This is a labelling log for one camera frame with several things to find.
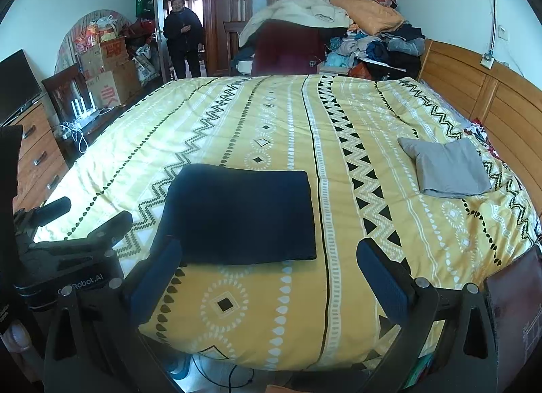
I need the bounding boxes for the small cardboard box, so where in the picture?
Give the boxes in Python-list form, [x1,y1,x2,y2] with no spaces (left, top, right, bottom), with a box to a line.
[78,37,130,74]

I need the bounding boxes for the round floral table top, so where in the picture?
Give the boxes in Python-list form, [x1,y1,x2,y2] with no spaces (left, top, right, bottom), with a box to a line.
[55,9,134,76]

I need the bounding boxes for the dark wooden desk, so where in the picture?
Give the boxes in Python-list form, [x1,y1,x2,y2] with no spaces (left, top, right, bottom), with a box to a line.
[55,103,140,165]

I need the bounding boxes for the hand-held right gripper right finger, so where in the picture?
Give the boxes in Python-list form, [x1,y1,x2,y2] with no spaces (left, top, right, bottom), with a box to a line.
[356,237,499,393]

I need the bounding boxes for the white cable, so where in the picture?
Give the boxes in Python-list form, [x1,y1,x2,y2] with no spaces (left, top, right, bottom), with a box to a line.
[61,120,88,153]

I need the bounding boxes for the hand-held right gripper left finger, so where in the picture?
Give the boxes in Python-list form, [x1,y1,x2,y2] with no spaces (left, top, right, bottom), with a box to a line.
[43,235,184,393]

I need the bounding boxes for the dark wooden chair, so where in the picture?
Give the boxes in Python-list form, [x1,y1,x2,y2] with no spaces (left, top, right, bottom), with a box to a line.
[41,63,89,123]

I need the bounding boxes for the person's left hand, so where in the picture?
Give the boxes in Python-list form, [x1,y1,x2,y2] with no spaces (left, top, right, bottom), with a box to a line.
[7,319,35,353]

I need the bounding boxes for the dark blue denim pants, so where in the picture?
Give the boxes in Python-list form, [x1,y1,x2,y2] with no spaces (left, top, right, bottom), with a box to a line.
[150,163,317,266]

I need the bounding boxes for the orange quilt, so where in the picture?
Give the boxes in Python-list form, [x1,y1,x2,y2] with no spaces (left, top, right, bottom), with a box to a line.
[329,0,405,36]

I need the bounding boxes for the grey folded cloth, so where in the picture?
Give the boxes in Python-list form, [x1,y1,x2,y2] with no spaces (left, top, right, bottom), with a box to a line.
[397,137,493,198]

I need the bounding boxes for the red floral pillow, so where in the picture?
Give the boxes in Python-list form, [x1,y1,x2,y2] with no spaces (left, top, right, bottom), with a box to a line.
[463,116,515,165]

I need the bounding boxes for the wooden headboard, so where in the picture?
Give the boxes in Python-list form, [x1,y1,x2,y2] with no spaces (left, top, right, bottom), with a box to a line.
[417,38,542,207]

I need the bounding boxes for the printed plastic bag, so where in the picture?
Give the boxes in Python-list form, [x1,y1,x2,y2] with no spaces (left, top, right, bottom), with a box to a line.
[134,43,160,81]

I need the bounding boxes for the wooden dresser with drawers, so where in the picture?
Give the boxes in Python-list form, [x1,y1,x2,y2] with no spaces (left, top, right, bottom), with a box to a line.
[2,101,70,211]

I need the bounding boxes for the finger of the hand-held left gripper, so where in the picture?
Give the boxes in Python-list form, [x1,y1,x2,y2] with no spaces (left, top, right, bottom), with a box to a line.
[82,211,134,250]
[32,197,72,228]

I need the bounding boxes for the pile of mixed clothes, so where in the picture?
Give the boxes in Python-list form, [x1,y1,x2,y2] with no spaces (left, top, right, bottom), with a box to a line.
[315,22,426,80]

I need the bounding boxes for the black cable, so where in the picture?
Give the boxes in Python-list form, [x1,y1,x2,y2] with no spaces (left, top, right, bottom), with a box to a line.
[190,355,263,390]

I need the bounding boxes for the red yellow gift box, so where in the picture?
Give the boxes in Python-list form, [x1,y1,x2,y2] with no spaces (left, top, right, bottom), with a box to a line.
[74,24,117,53]

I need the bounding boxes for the wall cable conduit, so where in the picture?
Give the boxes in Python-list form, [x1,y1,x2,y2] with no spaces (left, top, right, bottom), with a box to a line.
[476,0,500,59]

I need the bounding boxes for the black television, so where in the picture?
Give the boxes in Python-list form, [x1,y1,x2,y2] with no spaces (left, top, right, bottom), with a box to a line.
[0,49,43,125]

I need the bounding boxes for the white router with antennas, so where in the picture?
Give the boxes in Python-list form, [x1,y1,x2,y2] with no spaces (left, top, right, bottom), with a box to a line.
[70,96,97,121]

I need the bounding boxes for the yellow patterned blanket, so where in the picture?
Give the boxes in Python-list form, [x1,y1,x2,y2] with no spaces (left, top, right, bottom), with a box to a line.
[32,74,542,372]

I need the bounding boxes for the maroon cloth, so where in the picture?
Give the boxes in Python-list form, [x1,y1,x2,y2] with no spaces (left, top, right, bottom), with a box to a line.
[254,20,335,77]

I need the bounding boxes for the large cardboard box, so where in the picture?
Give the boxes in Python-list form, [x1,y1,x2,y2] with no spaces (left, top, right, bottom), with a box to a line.
[85,62,142,108]

